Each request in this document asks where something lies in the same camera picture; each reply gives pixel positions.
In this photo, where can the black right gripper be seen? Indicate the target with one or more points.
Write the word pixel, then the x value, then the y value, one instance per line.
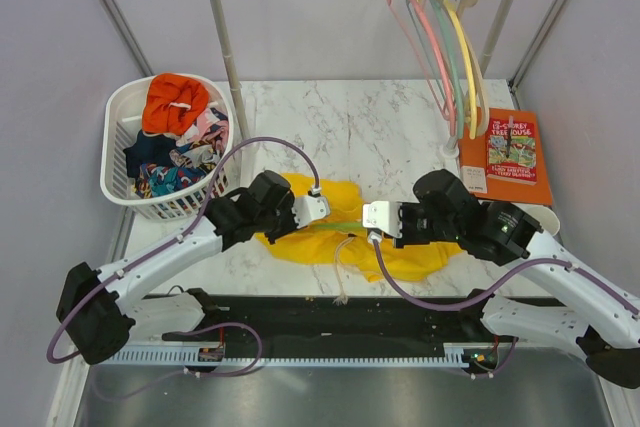
pixel 407 239

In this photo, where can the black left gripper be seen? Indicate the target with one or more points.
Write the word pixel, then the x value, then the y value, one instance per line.
pixel 287 203

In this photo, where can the green hanger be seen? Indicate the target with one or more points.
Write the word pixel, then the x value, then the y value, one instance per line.
pixel 349 227

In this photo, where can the yellow shorts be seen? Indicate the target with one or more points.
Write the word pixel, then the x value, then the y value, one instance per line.
pixel 352 252

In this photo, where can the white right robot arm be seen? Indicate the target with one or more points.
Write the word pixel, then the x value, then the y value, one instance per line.
pixel 596 320

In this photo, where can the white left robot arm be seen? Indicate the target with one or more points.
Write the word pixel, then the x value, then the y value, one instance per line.
pixel 95 306

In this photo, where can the yellow hanger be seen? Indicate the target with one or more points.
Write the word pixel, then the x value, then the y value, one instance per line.
pixel 471 116

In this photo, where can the pink hanger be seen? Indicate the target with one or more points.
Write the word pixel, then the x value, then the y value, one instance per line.
pixel 431 61

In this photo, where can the red storey treehouse book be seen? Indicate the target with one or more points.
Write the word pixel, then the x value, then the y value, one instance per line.
pixel 511 150

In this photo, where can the pink patterned garment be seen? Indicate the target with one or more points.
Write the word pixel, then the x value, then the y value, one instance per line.
pixel 205 140

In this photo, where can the pale yellow mug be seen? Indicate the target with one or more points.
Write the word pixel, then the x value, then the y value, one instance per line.
pixel 545 216

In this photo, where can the colourful comic print garment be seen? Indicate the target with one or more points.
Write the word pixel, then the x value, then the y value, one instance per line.
pixel 157 181

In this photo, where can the navy blue garment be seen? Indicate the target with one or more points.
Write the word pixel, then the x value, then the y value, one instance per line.
pixel 148 150

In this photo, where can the orange garment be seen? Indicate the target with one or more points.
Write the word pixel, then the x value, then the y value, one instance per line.
pixel 173 104

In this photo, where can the white plastic laundry basket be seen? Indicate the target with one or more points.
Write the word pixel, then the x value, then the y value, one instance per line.
pixel 123 121

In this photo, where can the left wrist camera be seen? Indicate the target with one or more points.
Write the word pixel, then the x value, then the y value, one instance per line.
pixel 308 209

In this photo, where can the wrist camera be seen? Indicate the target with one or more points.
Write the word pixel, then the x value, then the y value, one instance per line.
pixel 383 216
pixel 308 209

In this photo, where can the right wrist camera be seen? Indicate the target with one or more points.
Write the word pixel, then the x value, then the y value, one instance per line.
pixel 383 216

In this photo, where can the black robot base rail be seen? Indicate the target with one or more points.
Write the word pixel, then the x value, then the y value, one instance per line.
pixel 365 326

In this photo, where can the white slotted cable duct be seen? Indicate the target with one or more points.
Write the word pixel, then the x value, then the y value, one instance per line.
pixel 197 355

